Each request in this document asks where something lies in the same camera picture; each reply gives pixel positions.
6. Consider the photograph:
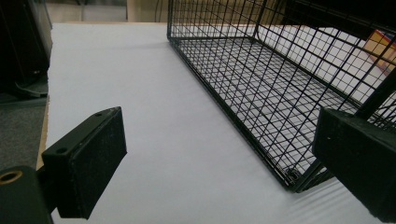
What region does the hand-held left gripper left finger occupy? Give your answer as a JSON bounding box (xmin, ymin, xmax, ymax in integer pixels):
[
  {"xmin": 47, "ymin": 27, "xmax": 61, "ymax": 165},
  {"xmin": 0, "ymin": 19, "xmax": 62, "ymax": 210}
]
[{"xmin": 41, "ymin": 105, "xmax": 128, "ymax": 220}]

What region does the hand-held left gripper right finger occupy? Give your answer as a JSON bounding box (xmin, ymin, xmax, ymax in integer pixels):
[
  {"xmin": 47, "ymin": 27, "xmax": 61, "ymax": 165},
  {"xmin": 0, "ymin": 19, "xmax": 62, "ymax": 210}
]
[{"xmin": 311, "ymin": 107, "xmax": 396, "ymax": 224}]

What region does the black wire mesh rack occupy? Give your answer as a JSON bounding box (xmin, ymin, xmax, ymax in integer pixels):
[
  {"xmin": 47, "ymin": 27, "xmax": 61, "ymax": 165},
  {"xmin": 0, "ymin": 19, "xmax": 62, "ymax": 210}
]
[{"xmin": 166, "ymin": 0, "xmax": 396, "ymax": 194}]

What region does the orange and yellow box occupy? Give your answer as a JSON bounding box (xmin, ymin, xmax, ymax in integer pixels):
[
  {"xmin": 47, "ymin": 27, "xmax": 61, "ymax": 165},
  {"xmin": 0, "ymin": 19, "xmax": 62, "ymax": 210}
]
[{"xmin": 362, "ymin": 29, "xmax": 396, "ymax": 76}]

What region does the black equipment case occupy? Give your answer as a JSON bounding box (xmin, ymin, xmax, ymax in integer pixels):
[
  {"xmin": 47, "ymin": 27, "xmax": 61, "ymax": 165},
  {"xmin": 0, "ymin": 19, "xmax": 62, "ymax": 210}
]
[{"xmin": 0, "ymin": 0, "xmax": 53, "ymax": 100}]

